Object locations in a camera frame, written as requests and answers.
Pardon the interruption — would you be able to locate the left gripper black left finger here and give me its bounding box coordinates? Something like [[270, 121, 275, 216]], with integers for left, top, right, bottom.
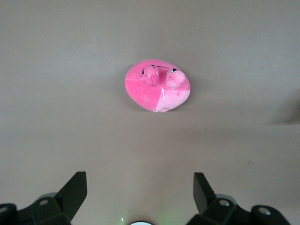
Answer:
[[0, 171, 88, 225]]

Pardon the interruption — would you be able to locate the large pink round plush toy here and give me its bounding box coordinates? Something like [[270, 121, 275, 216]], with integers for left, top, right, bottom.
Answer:
[[124, 58, 191, 113]]

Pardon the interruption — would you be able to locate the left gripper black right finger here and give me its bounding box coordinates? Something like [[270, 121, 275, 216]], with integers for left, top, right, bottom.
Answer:
[[193, 172, 288, 225]]

